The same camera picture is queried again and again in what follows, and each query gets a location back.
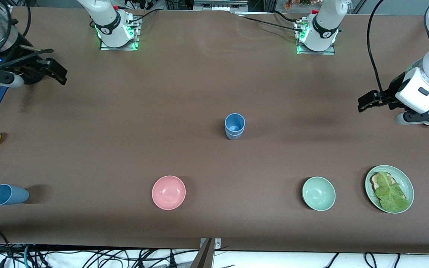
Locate blue plastic cup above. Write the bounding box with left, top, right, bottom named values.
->
left=0, top=184, right=30, bottom=206
left=225, top=113, right=246, bottom=135

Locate blue cup with paper inside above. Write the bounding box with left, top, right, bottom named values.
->
left=226, top=127, right=245, bottom=141

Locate toast bread slice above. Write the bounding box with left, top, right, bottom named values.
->
left=371, top=172, right=397, bottom=192

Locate pale green plate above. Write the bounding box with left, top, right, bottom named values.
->
left=365, top=165, right=414, bottom=214

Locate green lettuce leaf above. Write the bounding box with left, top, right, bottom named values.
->
left=375, top=171, right=410, bottom=213

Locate pale green bowl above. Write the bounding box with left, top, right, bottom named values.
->
left=302, top=176, right=336, bottom=211

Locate pink bowl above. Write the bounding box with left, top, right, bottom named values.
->
left=152, top=175, right=186, bottom=210

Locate grey background device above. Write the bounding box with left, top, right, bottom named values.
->
left=193, top=0, right=249, bottom=12

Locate dark table leg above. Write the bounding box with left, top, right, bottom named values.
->
left=190, top=238, right=215, bottom=268

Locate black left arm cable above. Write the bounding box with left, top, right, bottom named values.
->
left=367, top=0, right=391, bottom=94

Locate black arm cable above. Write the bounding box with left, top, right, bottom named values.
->
left=367, top=0, right=391, bottom=94
left=0, top=0, right=32, bottom=38

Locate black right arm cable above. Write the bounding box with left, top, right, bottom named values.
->
left=0, top=0, right=32, bottom=38

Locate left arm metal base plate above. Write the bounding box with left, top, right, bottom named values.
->
left=296, top=18, right=336, bottom=55

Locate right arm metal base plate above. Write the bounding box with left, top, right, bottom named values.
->
left=99, top=16, right=141, bottom=51

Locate black base power cable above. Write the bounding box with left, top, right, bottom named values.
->
left=237, top=10, right=306, bottom=33
left=127, top=8, right=160, bottom=23

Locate metal table edge bracket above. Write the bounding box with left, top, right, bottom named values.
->
left=200, top=238, right=222, bottom=250

